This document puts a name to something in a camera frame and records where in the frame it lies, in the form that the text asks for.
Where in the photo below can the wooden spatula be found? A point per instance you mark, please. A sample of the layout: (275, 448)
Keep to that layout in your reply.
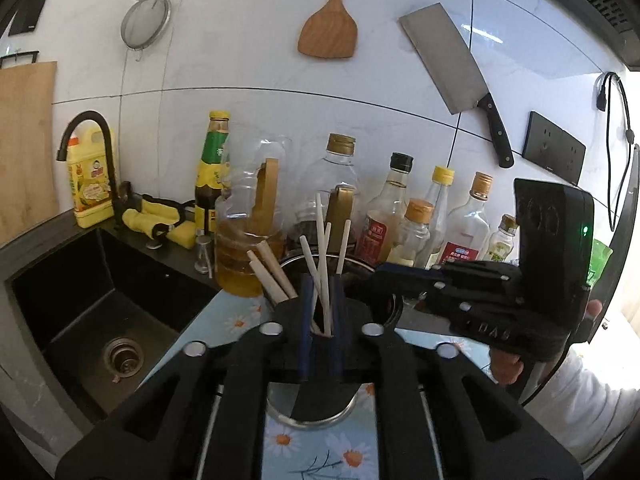
(330, 30)

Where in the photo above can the green packet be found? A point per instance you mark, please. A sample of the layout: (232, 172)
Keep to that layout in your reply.
(600, 260)

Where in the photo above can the person's right hand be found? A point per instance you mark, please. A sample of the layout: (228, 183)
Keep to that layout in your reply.
(506, 367)

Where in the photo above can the small black wall switch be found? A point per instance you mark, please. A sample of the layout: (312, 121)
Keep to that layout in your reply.
(27, 15)

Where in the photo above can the small metal sink stopper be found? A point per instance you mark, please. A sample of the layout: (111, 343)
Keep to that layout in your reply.
(203, 255)

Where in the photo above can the small gold cap bottle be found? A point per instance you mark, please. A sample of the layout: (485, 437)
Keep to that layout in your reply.
(412, 235)

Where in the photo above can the black kitchen sink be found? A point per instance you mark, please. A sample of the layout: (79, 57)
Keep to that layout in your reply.
(75, 310)

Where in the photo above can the clear cooking oil jug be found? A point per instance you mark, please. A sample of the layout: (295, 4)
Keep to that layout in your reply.
(240, 260)

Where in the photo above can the blue daisy print tablecloth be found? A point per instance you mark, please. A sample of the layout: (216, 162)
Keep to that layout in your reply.
(320, 455)

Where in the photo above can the yellow cleaning cloth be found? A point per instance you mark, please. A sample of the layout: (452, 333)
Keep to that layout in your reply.
(150, 217)

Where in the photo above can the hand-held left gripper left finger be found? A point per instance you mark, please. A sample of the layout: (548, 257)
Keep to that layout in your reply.
(235, 400)

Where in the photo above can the green label sauce bottle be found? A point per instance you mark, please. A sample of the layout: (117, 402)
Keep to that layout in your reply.
(212, 170)

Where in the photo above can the yellow dish soap bottle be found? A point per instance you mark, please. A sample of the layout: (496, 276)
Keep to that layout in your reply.
(90, 185)

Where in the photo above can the wooden cutting board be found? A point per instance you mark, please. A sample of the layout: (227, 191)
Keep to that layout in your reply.
(25, 150)

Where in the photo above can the large soy sauce jug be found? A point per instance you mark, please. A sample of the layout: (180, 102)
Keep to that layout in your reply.
(332, 170)

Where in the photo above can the black wall socket panel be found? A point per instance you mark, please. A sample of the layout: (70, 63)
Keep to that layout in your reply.
(552, 147)

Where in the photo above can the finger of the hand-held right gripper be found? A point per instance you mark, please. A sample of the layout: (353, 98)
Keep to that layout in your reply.
(415, 272)
(480, 297)

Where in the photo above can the hanging metal strainer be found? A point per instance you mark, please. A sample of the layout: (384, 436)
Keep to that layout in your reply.
(145, 22)

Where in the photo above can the green label oil bottle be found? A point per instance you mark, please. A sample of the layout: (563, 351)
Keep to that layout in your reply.
(502, 240)

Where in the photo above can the black curved faucet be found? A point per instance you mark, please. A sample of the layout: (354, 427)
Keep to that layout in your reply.
(107, 160)

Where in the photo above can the yellow cap clear bottle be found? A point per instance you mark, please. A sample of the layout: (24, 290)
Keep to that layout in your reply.
(442, 195)

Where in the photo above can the black cap sauce bottle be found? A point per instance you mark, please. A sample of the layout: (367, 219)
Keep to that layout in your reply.
(387, 210)

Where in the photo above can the black cylindrical chopstick holder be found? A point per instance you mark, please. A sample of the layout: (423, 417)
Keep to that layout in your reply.
(320, 402)

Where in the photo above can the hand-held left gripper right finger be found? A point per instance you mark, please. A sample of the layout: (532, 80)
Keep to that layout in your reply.
(400, 400)

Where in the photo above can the red label glass bottle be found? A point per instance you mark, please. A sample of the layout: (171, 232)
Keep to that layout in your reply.
(470, 225)

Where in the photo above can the yellow sponge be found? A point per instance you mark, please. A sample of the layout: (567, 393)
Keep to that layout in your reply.
(182, 235)

